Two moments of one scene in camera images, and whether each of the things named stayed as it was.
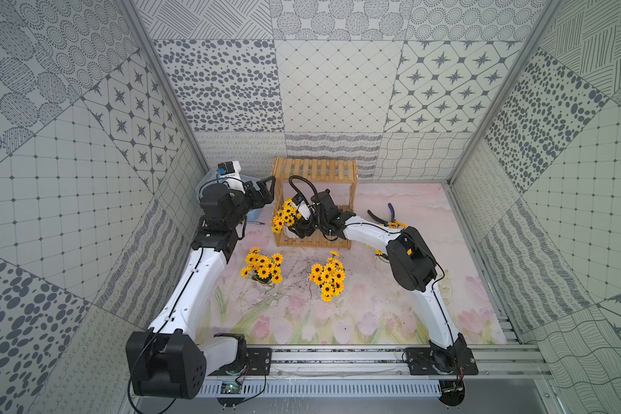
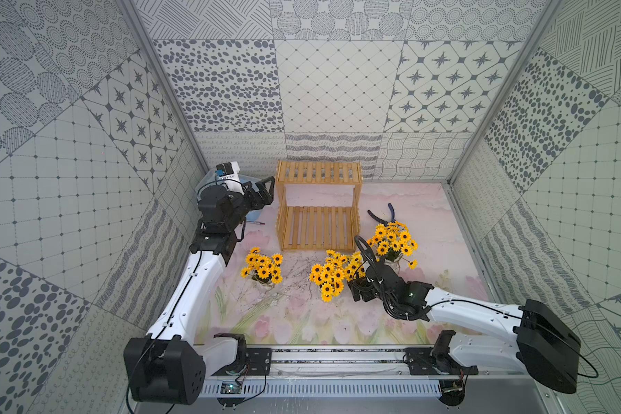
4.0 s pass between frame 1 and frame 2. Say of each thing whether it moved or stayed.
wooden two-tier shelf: stayed
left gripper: stayed
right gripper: moved
